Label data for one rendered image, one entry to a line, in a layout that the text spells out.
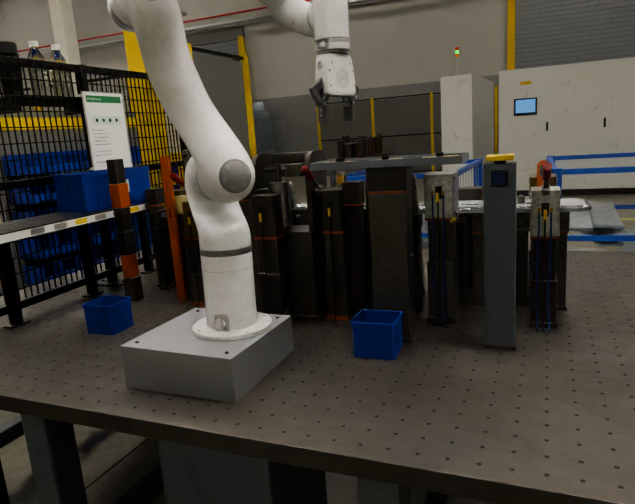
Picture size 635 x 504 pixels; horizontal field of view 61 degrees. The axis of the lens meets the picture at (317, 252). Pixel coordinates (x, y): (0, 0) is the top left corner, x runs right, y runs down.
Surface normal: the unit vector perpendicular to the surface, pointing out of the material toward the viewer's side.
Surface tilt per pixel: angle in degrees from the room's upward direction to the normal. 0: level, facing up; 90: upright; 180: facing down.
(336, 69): 89
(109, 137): 90
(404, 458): 0
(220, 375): 90
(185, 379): 90
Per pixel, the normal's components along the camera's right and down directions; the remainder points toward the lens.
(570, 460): -0.07, -0.97
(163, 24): 0.62, 0.65
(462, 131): -0.43, 0.22
